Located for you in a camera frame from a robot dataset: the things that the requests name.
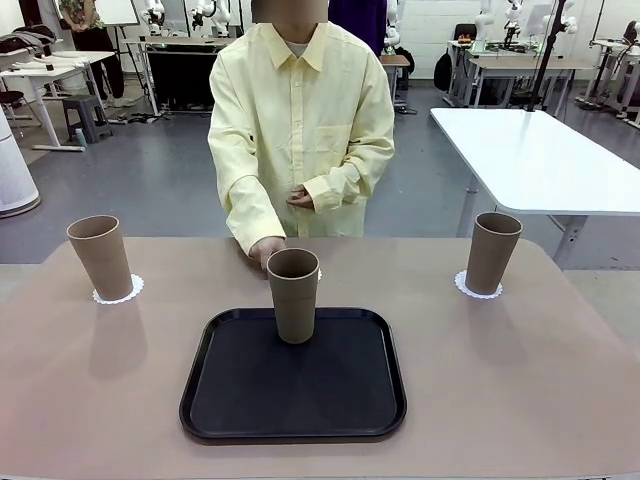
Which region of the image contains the black stand pole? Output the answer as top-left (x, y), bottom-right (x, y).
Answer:
top-left (524, 0), bottom-right (574, 112)

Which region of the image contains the person in floral shirt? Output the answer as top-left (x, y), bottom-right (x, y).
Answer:
top-left (58, 0), bottom-right (126, 109)

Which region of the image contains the person's left hand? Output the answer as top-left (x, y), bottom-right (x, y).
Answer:
top-left (285, 185), bottom-right (316, 211)

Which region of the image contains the white desk with white parts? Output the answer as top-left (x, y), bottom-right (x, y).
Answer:
top-left (0, 48), bottom-right (117, 151)

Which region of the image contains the person in yellow shirt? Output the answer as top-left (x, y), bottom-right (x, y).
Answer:
top-left (207, 0), bottom-right (396, 239)

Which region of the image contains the small brown-top table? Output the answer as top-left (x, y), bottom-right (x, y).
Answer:
top-left (379, 53), bottom-right (412, 96)

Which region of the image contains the brown paper cup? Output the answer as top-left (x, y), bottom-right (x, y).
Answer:
top-left (465, 210), bottom-right (525, 296)
top-left (265, 248), bottom-right (321, 345)
top-left (65, 214), bottom-right (135, 301)

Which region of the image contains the gray jacket pile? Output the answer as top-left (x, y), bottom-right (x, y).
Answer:
top-left (12, 25), bottom-right (57, 50)

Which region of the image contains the white cylindrical air purifier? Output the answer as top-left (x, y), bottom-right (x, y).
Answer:
top-left (0, 107), bottom-right (42, 217)

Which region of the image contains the large white table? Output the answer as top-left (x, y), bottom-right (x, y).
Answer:
top-left (429, 106), bottom-right (640, 266)

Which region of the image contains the person's right hand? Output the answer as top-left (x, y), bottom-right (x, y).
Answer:
top-left (248, 236), bottom-right (289, 272)

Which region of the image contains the gray plastic stool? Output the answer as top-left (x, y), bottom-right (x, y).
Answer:
top-left (62, 94), bottom-right (114, 144)

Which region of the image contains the whiteboard on easel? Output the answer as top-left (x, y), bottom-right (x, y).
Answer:
top-left (94, 0), bottom-right (140, 27)

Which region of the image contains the yellow-sleeved left forearm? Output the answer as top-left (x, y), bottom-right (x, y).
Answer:
top-left (303, 149), bottom-right (396, 214)

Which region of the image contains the black plastic serving tray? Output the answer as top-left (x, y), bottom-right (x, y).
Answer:
top-left (178, 307), bottom-right (409, 444)

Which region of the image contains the gray lab desk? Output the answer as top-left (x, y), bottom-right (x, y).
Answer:
top-left (447, 37), bottom-right (594, 109)

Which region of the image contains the black backpack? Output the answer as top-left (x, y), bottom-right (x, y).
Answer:
top-left (432, 49), bottom-right (454, 92)

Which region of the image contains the white height-adjustable desk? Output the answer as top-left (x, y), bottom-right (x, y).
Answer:
top-left (579, 37), bottom-right (640, 121)

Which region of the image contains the person in purple clothes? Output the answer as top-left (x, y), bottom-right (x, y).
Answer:
top-left (327, 0), bottom-right (389, 56)

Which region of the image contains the dark desk with brown top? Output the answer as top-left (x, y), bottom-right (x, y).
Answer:
top-left (122, 34), bottom-right (246, 116)

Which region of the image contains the yellow-sleeved right forearm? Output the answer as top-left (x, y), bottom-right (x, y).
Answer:
top-left (219, 174), bottom-right (287, 256)

